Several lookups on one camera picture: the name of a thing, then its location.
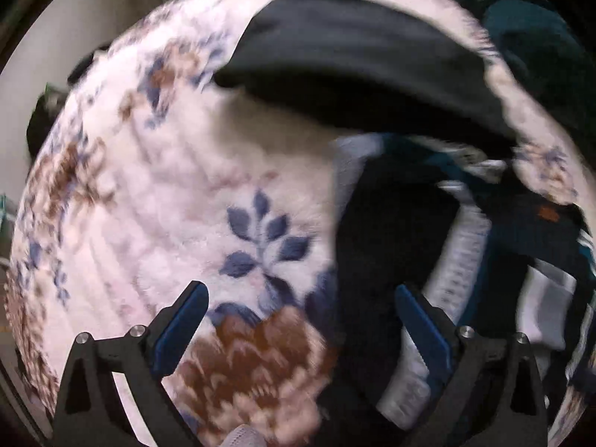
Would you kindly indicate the floral fleece bed blanket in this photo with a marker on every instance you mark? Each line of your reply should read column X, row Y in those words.
column 154, row 176

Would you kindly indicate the dark grey folded garment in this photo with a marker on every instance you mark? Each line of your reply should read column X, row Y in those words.
column 355, row 64

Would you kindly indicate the navy grey white striped sweater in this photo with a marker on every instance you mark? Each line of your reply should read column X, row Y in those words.
column 477, row 244

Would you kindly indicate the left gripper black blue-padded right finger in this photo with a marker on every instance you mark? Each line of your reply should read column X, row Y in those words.
column 486, row 392

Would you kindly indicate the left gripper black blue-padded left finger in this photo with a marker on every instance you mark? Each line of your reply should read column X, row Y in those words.
column 89, row 411

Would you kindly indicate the dark teal fleece blanket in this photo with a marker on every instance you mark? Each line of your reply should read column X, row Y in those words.
column 549, row 45

